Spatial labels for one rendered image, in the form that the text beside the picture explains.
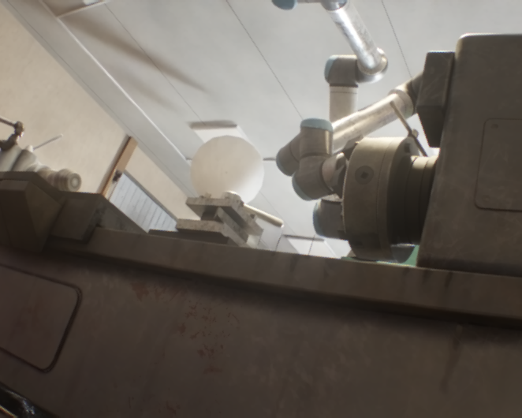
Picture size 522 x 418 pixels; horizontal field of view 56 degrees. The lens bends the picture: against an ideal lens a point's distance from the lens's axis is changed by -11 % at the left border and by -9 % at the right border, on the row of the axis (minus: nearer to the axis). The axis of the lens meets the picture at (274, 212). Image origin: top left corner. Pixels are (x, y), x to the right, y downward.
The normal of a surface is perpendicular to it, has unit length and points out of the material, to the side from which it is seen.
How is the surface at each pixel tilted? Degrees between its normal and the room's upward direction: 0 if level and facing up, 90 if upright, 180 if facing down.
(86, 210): 90
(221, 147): 97
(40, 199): 90
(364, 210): 131
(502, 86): 90
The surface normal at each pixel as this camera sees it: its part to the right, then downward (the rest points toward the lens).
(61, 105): 0.85, 0.07
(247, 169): 0.38, 0.03
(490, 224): -0.42, -0.50
